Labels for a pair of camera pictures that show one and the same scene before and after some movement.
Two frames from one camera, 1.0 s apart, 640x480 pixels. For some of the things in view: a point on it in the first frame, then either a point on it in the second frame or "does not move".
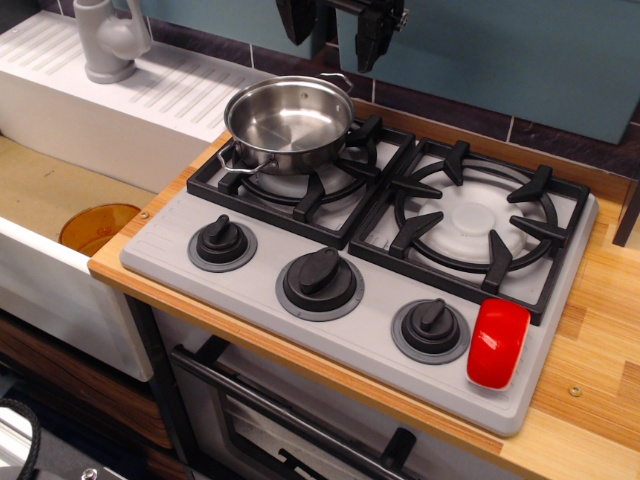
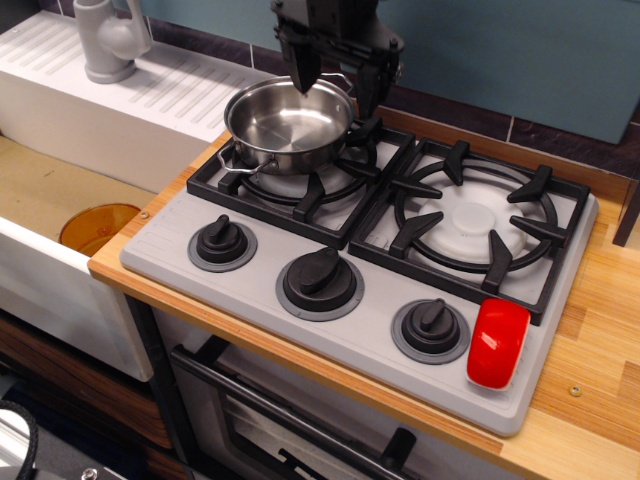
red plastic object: x=498 y=333 does not move
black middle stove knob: x=319 y=286 does not move
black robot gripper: x=376 y=25 to x=353 y=26
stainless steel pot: x=288 y=124 does not move
